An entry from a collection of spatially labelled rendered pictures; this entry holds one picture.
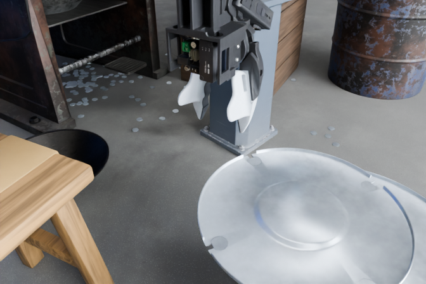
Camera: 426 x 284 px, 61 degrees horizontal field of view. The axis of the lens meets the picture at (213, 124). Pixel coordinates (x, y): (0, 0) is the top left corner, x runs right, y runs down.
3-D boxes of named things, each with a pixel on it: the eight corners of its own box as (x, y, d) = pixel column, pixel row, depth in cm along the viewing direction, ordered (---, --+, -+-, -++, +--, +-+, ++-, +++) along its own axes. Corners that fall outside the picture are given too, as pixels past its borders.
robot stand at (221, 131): (277, 133, 120) (295, -7, 96) (241, 158, 109) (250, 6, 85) (236, 113, 131) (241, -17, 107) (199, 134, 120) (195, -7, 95)
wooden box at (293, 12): (298, 66, 166) (309, -13, 147) (269, 101, 138) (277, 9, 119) (221, 51, 182) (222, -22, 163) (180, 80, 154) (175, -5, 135)
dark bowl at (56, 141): (135, 168, 105) (132, 149, 101) (45, 238, 83) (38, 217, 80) (66, 137, 118) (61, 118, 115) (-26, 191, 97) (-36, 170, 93)
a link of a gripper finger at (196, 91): (165, 123, 50) (175, 66, 44) (189, 105, 54) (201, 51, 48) (182, 134, 49) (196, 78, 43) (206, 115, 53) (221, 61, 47)
